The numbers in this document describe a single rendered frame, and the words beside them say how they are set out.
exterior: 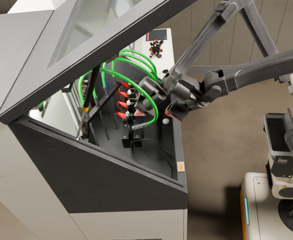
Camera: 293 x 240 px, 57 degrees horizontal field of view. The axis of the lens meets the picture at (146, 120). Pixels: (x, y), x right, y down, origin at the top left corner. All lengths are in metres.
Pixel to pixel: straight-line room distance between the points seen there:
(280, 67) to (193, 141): 1.86
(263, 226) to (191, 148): 0.96
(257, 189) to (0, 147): 1.62
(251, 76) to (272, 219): 1.32
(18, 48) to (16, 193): 0.62
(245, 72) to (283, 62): 0.10
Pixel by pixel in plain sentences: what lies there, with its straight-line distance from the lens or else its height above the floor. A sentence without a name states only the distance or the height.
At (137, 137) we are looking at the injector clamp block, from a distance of 1.38.
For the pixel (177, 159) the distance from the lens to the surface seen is 1.32.
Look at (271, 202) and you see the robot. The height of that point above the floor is 0.28.
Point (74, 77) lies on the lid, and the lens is 0.73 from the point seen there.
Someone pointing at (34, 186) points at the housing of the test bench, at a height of 1.05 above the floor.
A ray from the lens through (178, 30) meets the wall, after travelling 3.07.
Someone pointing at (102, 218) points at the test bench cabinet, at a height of 0.72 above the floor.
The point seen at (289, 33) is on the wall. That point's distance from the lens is 3.21.
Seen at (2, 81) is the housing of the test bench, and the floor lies 1.50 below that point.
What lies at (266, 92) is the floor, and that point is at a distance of 3.22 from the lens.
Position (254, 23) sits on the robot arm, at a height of 1.46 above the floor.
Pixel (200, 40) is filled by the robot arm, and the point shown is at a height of 1.43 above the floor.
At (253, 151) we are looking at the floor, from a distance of 2.62.
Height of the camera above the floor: 2.03
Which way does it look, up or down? 46 degrees down
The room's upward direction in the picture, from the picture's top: 8 degrees counter-clockwise
